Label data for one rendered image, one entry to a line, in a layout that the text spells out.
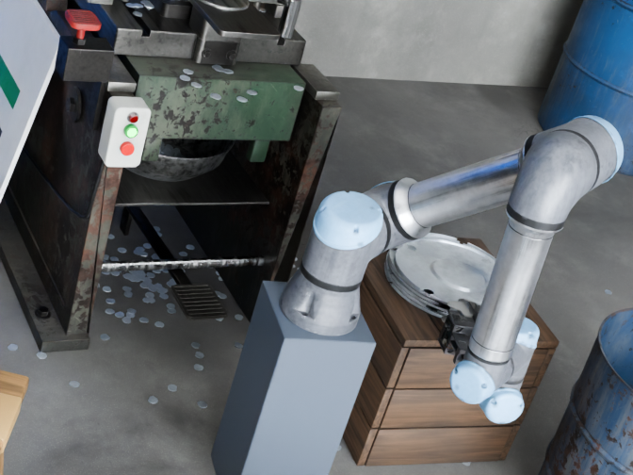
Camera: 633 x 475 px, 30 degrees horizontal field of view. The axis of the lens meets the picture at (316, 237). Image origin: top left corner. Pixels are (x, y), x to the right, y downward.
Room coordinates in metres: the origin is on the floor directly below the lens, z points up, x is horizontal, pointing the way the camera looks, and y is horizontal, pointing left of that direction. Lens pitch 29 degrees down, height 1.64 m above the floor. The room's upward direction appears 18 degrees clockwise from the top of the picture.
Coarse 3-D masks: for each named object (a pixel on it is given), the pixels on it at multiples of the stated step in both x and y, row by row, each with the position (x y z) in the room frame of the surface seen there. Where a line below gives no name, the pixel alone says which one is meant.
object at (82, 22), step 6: (66, 12) 2.12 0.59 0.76; (72, 12) 2.12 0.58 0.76; (78, 12) 2.13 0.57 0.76; (84, 12) 2.14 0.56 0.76; (90, 12) 2.15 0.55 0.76; (66, 18) 2.11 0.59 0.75; (72, 18) 2.10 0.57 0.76; (78, 18) 2.11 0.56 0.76; (84, 18) 2.12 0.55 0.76; (90, 18) 2.12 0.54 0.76; (96, 18) 2.14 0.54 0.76; (72, 24) 2.09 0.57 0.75; (78, 24) 2.09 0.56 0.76; (84, 24) 2.09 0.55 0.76; (90, 24) 2.10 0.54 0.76; (96, 24) 2.11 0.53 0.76; (78, 30) 2.12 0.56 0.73; (84, 30) 2.12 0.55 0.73; (90, 30) 2.10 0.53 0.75; (96, 30) 2.11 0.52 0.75; (78, 36) 2.12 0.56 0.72; (84, 36) 2.12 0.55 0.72
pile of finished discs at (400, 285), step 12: (456, 240) 2.42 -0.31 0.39; (384, 264) 2.27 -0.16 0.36; (396, 276) 2.19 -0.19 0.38; (396, 288) 2.18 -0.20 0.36; (408, 288) 2.17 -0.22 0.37; (408, 300) 2.15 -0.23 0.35; (420, 300) 2.14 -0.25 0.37; (432, 300) 2.13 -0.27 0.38; (432, 312) 2.13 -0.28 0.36; (444, 312) 2.13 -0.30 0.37
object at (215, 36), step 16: (192, 0) 2.35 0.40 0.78; (208, 0) 2.35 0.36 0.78; (224, 0) 2.38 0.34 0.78; (240, 0) 2.41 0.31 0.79; (192, 16) 2.38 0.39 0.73; (208, 16) 2.28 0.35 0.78; (224, 16) 2.30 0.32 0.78; (240, 16) 2.33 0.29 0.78; (256, 16) 2.36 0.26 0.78; (208, 32) 2.34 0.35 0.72; (224, 32) 2.22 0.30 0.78; (240, 32) 2.24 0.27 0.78; (256, 32) 2.27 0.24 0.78; (272, 32) 2.30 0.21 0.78; (208, 48) 2.34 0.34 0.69; (224, 48) 2.36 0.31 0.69; (224, 64) 2.37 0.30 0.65
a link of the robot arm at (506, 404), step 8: (504, 384) 1.79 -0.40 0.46; (520, 384) 1.81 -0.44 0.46; (496, 392) 1.78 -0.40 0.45; (504, 392) 1.78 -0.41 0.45; (512, 392) 1.78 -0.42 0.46; (520, 392) 1.80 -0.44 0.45; (488, 400) 1.77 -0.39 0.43; (496, 400) 1.77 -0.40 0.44; (504, 400) 1.77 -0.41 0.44; (512, 400) 1.78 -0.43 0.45; (520, 400) 1.78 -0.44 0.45; (488, 408) 1.77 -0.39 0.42; (496, 408) 1.77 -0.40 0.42; (504, 408) 1.77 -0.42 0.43; (512, 408) 1.78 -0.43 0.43; (520, 408) 1.78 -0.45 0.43; (488, 416) 1.77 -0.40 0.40; (496, 416) 1.77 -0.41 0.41; (504, 416) 1.77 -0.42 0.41; (512, 416) 1.78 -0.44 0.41
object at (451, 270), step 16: (416, 240) 2.34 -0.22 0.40; (432, 240) 2.37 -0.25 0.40; (448, 240) 2.38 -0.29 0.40; (400, 256) 2.24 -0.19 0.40; (416, 256) 2.26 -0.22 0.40; (432, 256) 2.29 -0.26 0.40; (448, 256) 2.31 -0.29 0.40; (464, 256) 2.34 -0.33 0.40; (480, 256) 2.36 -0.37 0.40; (400, 272) 2.17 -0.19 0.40; (416, 272) 2.19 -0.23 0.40; (432, 272) 2.21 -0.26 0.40; (448, 272) 2.23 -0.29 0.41; (464, 272) 2.25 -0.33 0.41; (480, 272) 2.28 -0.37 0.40; (416, 288) 2.12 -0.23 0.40; (432, 288) 2.14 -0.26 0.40; (448, 288) 2.17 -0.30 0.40; (464, 288) 2.18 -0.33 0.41; (480, 288) 2.20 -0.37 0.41; (480, 304) 2.14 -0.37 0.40
